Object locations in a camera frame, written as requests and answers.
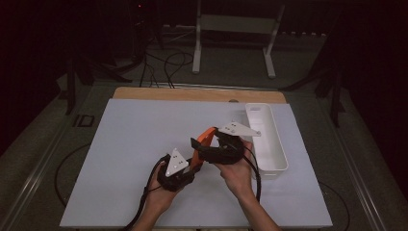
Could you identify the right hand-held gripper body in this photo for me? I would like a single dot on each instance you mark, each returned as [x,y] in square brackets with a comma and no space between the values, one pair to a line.
[229,154]

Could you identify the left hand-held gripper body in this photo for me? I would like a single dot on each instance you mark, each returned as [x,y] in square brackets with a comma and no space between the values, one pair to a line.
[174,179]

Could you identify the orange phone case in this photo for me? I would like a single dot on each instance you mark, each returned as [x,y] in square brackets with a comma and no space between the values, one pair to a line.
[207,136]

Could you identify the person's left hand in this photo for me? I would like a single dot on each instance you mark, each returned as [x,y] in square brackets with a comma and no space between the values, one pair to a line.
[160,199]

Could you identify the person's right hand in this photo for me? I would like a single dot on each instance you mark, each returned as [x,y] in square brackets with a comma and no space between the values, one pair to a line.
[239,178]

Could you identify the white plastic storage tray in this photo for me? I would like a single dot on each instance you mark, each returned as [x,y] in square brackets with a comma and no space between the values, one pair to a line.
[269,150]

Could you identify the light grey table mat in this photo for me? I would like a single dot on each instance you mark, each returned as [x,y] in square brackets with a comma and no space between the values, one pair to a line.
[128,144]

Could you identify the white metal stand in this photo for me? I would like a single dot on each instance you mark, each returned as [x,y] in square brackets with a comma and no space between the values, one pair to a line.
[235,24]

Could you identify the black tripod stand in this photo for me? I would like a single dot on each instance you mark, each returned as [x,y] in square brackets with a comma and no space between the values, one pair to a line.
[330,83]
[86,72]

